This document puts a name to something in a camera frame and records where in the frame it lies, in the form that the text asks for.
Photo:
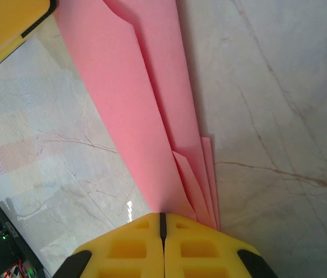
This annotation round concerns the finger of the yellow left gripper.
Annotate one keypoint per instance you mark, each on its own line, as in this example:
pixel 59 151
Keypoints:
pixel 4 26

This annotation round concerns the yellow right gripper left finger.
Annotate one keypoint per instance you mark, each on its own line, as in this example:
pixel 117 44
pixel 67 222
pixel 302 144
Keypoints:
pixel 128 252

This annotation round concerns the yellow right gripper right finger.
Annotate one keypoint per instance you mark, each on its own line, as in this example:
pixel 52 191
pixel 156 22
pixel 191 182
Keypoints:
pixel 201 252

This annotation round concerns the pink paper sheet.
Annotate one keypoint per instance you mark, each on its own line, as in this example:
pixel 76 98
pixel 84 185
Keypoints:
pixel 122 87

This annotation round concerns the circuit board with green LED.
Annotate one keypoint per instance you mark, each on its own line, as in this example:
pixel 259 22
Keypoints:
pixel 18 270

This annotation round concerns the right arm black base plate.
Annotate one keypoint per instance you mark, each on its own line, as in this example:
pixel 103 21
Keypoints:
pixel 14 233

